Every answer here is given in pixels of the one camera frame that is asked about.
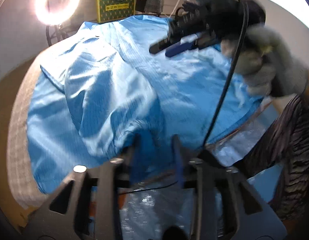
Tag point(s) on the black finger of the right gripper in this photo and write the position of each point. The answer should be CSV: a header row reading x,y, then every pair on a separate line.
x,y
162,45
185,44

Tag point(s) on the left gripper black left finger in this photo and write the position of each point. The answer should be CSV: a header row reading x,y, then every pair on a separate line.
x,y
125,169

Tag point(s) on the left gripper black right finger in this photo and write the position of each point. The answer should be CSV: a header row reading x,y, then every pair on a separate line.
x,y
188,168

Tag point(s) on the blue satin garment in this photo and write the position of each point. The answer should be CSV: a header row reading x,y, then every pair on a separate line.
x,y
101,91

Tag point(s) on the dark patterned sleeve forearm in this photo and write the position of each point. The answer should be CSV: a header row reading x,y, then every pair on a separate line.
x,y
285,142

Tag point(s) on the right hand grey glove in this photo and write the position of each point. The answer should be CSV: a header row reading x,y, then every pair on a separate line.
x,y
270,68

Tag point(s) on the yellow green patterned box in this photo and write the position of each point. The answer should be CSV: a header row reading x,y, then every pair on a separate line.
x,y
113,10

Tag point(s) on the grey checked bed mattress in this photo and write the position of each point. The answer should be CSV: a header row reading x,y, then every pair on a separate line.
x,y
22,184

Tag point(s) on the ring light black stand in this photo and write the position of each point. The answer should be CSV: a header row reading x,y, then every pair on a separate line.
x,y
59,32

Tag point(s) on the bright ring light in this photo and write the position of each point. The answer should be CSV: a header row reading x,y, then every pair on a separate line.
x,y
54,12

